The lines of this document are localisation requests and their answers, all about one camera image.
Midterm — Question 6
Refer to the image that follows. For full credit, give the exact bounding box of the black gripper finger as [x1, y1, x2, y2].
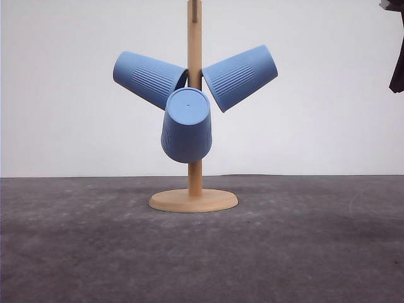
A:
[389, 8, 404, 93]

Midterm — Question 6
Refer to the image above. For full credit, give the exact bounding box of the blue ribbed cup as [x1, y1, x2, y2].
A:
[161, 87, 212, 163]

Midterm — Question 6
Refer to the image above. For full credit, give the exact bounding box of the wooden mug tree stand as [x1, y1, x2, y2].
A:
[148, 0, 239, 213]

